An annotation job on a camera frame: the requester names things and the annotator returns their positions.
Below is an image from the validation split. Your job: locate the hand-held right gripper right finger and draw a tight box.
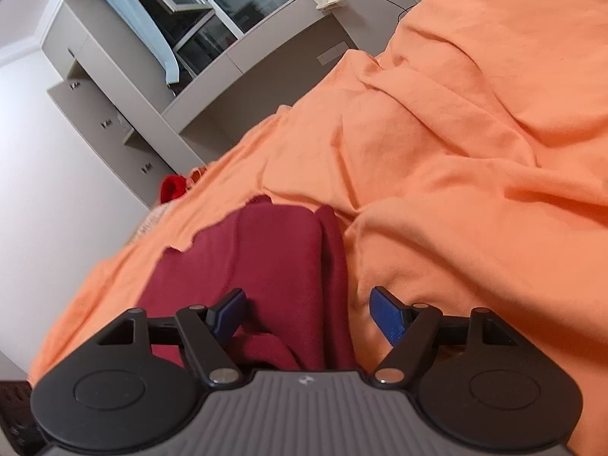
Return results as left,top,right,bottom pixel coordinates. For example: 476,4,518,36
369,286,521,386

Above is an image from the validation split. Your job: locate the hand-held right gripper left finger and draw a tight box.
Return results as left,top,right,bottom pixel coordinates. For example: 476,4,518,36
97,288,248,388

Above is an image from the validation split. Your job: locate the dark red long-sleeve shirt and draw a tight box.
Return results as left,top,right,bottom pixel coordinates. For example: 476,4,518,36
138,195,360,372

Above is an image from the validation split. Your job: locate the beige lace cloth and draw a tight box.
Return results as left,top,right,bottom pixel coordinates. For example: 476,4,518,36
127,203,167,247

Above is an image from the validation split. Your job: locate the bright red cloth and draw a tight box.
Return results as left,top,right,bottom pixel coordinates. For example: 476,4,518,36
160,174,188,203

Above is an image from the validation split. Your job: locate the peach floral cloth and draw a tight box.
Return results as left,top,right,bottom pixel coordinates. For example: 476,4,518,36
185,165,210,188

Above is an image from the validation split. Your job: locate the orange blanket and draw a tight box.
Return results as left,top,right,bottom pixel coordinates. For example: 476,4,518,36
28,0,608,456

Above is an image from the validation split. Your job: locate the dark woven object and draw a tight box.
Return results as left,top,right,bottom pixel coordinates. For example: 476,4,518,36
0,379,46,456

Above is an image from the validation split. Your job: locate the grey tall cabinet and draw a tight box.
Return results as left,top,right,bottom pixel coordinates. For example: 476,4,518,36
40,2,210,207

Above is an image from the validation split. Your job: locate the grey window ledge desk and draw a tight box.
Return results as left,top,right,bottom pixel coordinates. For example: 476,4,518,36
66,0,431,141

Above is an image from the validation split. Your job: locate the light blue curtain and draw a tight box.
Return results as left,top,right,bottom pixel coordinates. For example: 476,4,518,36
101,0,181,90

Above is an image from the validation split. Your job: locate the window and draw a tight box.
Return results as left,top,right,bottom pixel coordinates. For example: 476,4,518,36
97,0,333,79

